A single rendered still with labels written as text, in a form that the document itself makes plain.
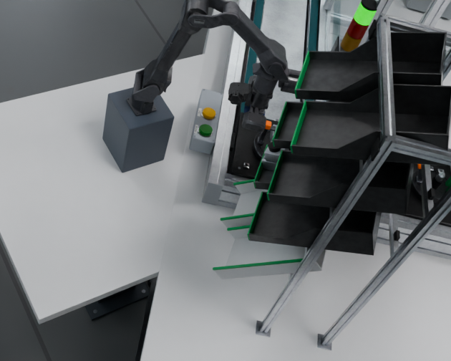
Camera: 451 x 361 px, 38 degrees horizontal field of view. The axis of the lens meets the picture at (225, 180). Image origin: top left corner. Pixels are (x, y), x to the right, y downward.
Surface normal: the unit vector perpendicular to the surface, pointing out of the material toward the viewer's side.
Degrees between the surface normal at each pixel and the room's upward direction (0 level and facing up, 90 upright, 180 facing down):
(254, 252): 45
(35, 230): 0
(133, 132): 90
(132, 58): 0
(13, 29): 0
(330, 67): 25
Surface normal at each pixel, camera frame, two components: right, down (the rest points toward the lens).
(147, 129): 0.50, 0.76
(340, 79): -0.19, -0.68
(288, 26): 0.22, -0.58
